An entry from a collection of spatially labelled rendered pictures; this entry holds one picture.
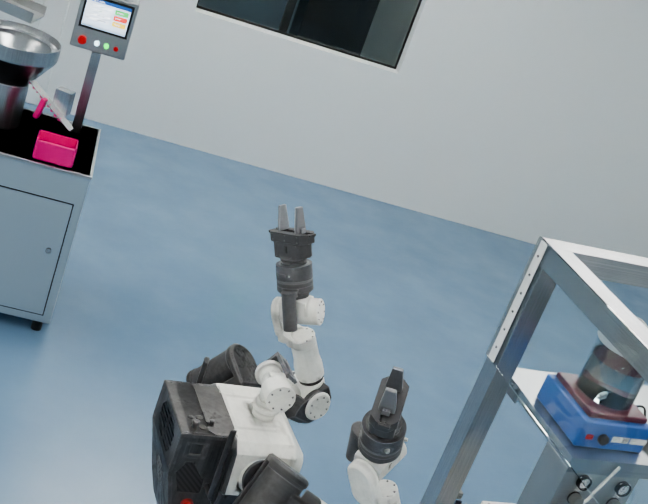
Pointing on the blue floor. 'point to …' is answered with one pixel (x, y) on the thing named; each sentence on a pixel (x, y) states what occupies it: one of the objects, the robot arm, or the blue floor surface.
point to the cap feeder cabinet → (33, 216)
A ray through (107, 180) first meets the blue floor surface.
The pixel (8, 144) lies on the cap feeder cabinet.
